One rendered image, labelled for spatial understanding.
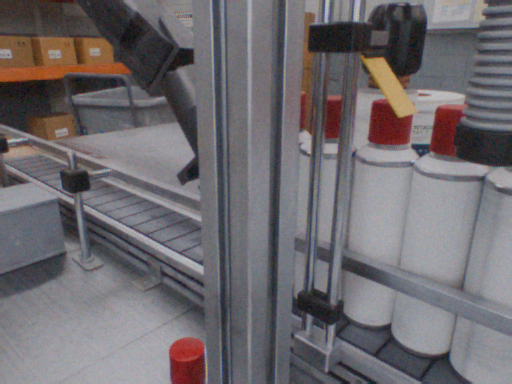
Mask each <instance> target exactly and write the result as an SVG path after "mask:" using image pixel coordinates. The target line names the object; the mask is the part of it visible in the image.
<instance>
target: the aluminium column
mask: <svg viewBox="0 0 512 384"><path fill-rule="evenodd" d="M305 1H306V0H191V2H192V28H193V48H194V68H195V87H196V107H197V127H198V146H199V185H200V205H201V224H202V244H203V283H204V303H205V322H206V342H207V347H206V362H207V382H208V384H288V380H289V361H290V342H291V323H292V309H291V304H292V286H293V267H294V247H295V210H296V191H297V172H298V154H299V135H300V97H301V77H302V58H303V39H304V20H305Z"/></svg>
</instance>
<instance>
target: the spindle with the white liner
mask: <svg viewBox="0 0 512 384"><path fill-rule="evenodd" d="M367 22H371V23H372V24H373V30H372V31H388V33H389V34H388V42H387V45H371V48H370V50H378V49H382V51H383V53H384V55H383V59H385V61H386V64H387V65H388V66H389V68H391V69H390V70H391V71H392V73H394V75H395V78H396V79H397V80H398V82H400V85H401V87H403V89H404V92H405V93H406V94H407V96H409V99H410V101H414V104H415V106H414V107H415V108H416V105H417V100H418V96H419V92H418V91H417V90H415V89H414V88H412V87H409V85H410V78H411V77H410V74H415V73H416V72H417V71H419V70H420V68H421V61H422V55H423V49H424V42H425V36H426V30H427V23H428V21H427V15H426V10H425V8H424V7H423V5H422V4H417V3H411V2H389V3H384V4H379V5H376V6H375V7H374V8H373V9H372V10H371V12H370V15H369V17H368V19H367ZM362 70H363V72H364V73H365V74H370V75H369V76H368V81H367V84H368V85H369V86H366V87H364V88H361V89H359V91H358V94H357V106H356V112H355V134H354V140H353V144H354V146H355V147H356V148H357V149H358V150H359V148H362V147H363V146H364V145H365V144H368V135H369V121H370V112H371V105H372V102H373V101H374V100H377V99H386V97H385V96H384V93H382V91H381V90H380V87H379V86H378V84H377V83H376V82H375V79H374V78H373V77H372V75H371V73H370V72H369V70H368V69H367V68H366V65H365V64H364V63H363V61H362Z"/></svg>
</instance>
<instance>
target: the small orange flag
mask: <svg viewBox="0 0 512 384"><path fill-rule="evenodd" d="M383 55H384V53H383V51H382V49H378V50H370V51H369V52H367V53H361V61H363V63H364V64H365V65H366V68H367V69H368V70H369V72H370V73H371V75H372V77H373V78H374V79H375V82H376V83H377V84H378V86H379V87H380V90H381V91H382V93H384V96H385V97H386V99H387V100H388V102H389V104H390V105H391V106H392V108H393V111H395V113H396V114H397V115H398V118H401V117H403V116H407V115H413V114H416V113H418V110H416V108H415V107H414V105H413V103H412V101H410V99H409V96H407V94H406V93H405V92H404V89H403V87H401V85H400V82H398V80H397V79H396V78H395V75H394V73H392V71H391V70H390V69H391V68H389V66H388V65H387V64H386V61H385V59H383Z"/></svg>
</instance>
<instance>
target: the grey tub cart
mask: <svg viewBox="0 0 512 384"><path fill-rule="evenodd" d="M69 77H84V78H102V79H123V80H124V82H125V84H126V87H120V88H115V89H113V88H111V89H106V90H102V91H98V92H89V93H84V94H79V95H75V96H71V91H70V87H69V84H68V78H69ZM63 83H64V86H65V90H66V97H65V103H66V104H68V105H69V107H70V109H71V111H72V115H73V117H74V120H75V122H76V126H74V129H75V134H76V135H78V137H80V136H85V135H91V134H101V133H107V132H112V131H117V130H127V129H132V128H138V127H143V126H153V125H158V124H164V123H169V122H177V121H176V118H175V116H174V114H173V113H172V111H171V108H170V106H169V104H168V103H167V100H166V99H165V97H149V96H148V94H147V92H146V91H145V90H141V89H140V87H138V86H131V84H130V82H129V79H128V78H127V77H126V76H125V75H119V74H98V73H81V72H68V73H66V74H65V76H64V77H63Z"/></svg>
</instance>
